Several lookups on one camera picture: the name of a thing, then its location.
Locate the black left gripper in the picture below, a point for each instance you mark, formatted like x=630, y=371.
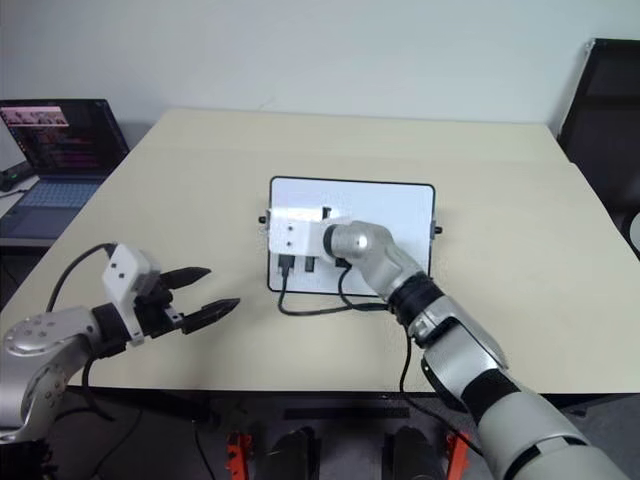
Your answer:
x=155, y=310

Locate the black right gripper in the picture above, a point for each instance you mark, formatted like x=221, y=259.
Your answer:
x=310, y=264

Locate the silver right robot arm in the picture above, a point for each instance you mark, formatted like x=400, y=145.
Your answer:
x=525, y=425

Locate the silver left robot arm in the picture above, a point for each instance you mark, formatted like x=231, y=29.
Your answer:
x=45, y=330

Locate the white tray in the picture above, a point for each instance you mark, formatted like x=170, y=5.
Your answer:
x=380, y=215

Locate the open blue laptop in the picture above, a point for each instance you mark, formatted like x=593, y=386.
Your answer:
x=65, y=135

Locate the black device with green light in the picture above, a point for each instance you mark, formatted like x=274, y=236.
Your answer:
x=14, y=176

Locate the black chair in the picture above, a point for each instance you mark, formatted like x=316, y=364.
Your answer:
x=607, y=130

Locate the white round object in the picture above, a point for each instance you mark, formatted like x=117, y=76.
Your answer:
x=636, y=234

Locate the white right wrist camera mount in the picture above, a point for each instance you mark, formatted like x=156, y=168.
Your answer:
x=300, y=235

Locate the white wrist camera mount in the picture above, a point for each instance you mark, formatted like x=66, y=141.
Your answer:
x=125, y=270
x=300, y=235

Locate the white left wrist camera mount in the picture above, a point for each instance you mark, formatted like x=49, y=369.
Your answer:
x=125, y=270

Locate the orange metal bracket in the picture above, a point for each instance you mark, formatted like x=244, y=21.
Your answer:
x=239, y=452
x=457, y=457

